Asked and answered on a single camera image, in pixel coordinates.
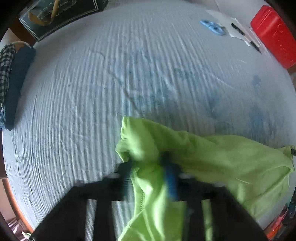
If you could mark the lime green shirt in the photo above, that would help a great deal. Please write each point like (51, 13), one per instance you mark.
(257, 175)

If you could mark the white paper sheets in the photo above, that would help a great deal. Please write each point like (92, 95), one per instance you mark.
(225, 22)

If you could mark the light blue bed sheet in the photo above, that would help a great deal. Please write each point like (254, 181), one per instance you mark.
(152, 60)

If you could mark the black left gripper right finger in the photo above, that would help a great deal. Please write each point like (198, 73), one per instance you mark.
(204, 201)

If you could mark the black pen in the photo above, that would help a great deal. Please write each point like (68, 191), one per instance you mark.
(248, 40)

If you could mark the black framed picture box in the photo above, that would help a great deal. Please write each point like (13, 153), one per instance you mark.
(42, 18)

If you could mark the red plastic basket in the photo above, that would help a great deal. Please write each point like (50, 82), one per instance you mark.
(275, 35)

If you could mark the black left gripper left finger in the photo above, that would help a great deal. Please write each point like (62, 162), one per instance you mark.
(85, 212)

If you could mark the blue plastic ring holder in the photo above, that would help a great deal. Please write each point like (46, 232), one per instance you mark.
(213, 27)

